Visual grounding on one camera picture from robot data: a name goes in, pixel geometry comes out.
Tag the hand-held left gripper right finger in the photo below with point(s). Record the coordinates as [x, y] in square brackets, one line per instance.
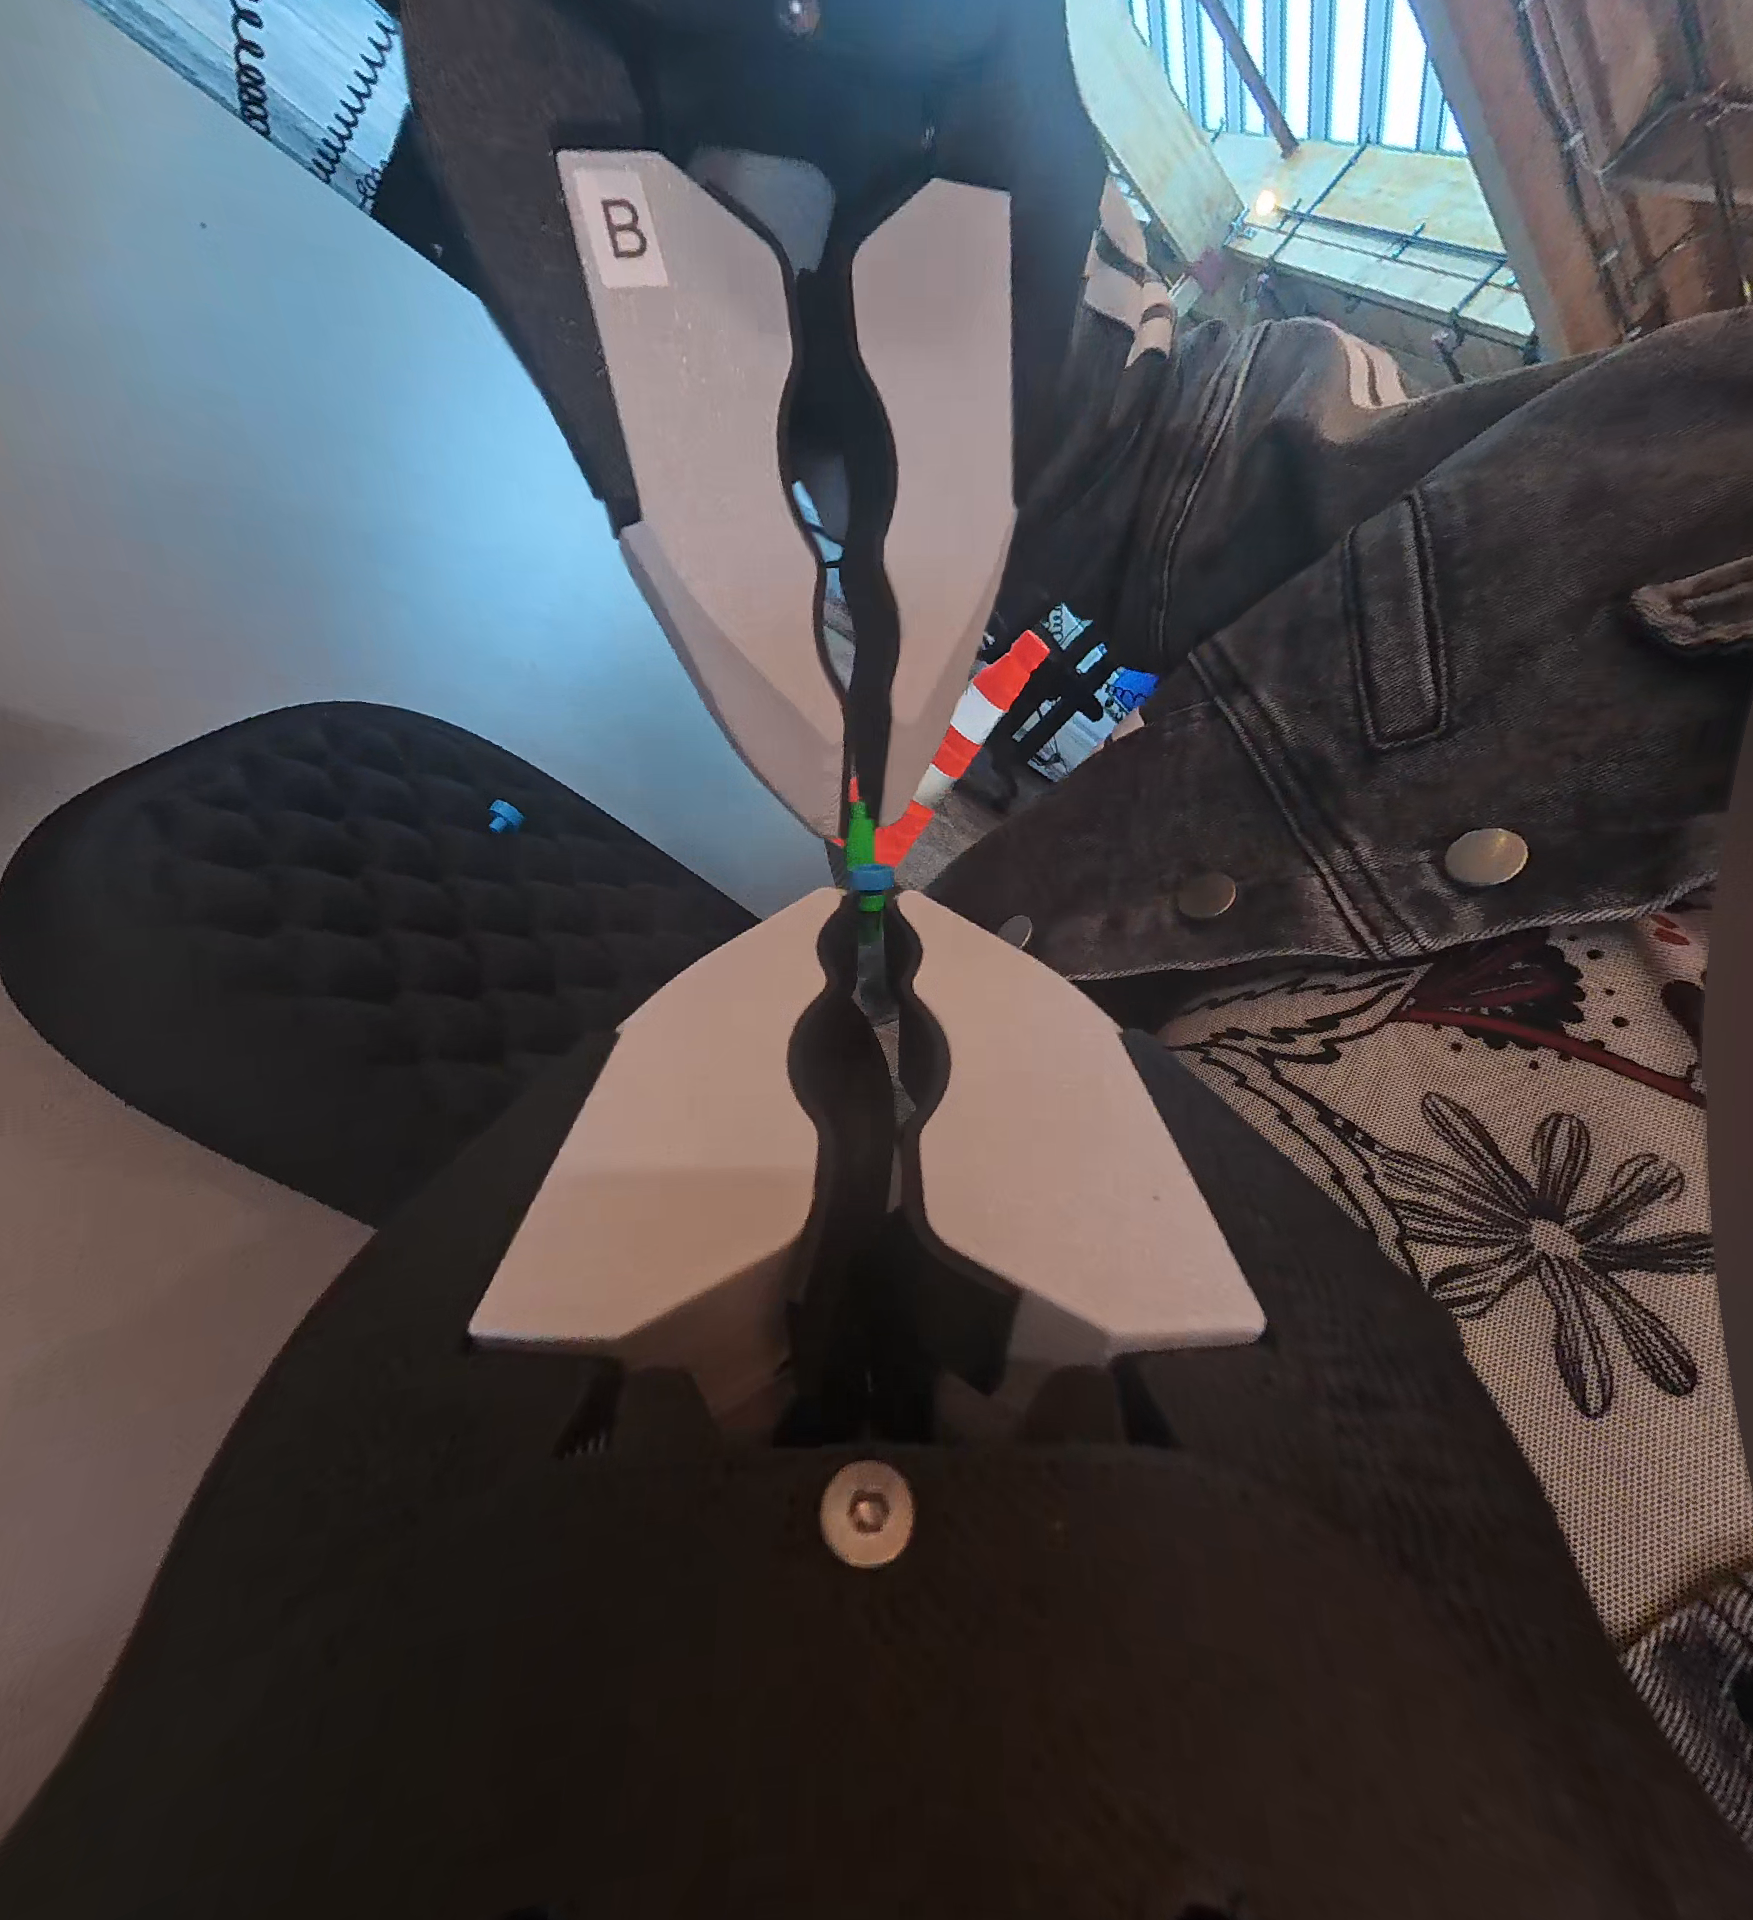
[1072, 1185]

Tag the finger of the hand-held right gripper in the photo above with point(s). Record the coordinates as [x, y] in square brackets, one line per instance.
[950, 450]
[696, 450]

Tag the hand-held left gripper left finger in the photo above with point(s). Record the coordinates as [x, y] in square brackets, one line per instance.
[666, 1185]

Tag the green lego stem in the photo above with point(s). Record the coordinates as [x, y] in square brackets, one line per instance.
[857, 834]

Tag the orange white traffic cone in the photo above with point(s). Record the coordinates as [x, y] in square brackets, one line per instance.
[966, 720]

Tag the floral print shirt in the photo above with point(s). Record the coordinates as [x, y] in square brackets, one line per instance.
[1417, 1201]

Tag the black padded wrist rest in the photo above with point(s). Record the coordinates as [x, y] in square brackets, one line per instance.
[336, 960]

